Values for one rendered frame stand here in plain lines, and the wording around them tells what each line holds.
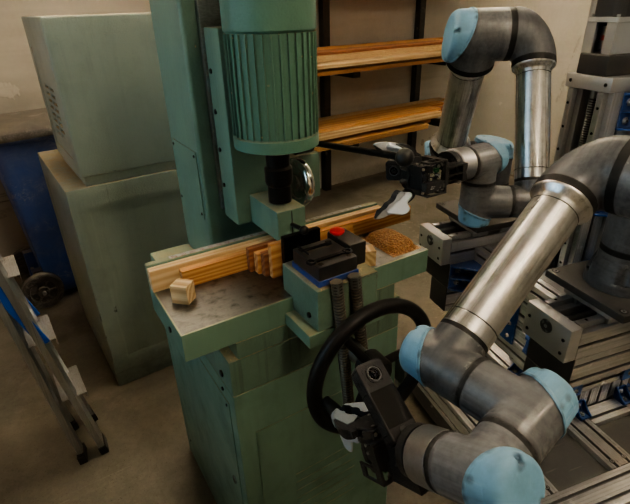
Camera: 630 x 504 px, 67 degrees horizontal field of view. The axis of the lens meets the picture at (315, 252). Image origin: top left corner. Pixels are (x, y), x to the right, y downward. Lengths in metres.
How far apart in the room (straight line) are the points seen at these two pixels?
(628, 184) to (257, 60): 0.62
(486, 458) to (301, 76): 0.69
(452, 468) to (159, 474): 1.42
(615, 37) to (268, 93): 0.82
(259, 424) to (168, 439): 0.90
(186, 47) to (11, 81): 2.19
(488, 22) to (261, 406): 0.98
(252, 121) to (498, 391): 0.62
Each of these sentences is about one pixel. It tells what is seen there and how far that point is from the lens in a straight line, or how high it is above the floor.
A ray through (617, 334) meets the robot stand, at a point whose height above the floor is 0.71.
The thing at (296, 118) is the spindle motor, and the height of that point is 1.23.
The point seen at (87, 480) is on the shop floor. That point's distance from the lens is 1.97.
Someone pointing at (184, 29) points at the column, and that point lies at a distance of 1.12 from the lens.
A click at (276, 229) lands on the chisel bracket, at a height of 0.99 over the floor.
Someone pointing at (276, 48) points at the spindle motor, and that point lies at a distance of 0.91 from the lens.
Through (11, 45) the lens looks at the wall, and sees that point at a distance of 3.22.
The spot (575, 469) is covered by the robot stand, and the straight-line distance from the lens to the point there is 1.69.
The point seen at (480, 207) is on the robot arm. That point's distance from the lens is 1.16.
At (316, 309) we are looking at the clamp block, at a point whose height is 0.92.
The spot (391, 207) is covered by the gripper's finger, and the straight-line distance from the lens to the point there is 1.01.
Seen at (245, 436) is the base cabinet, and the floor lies 0.59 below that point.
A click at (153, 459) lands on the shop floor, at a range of 1.94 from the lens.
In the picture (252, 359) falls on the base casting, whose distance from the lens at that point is 1.00.
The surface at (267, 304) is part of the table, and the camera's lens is 0.95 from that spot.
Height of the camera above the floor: 1.42
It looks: 27 degrees down
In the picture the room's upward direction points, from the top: 2 degrees counter-clockwise
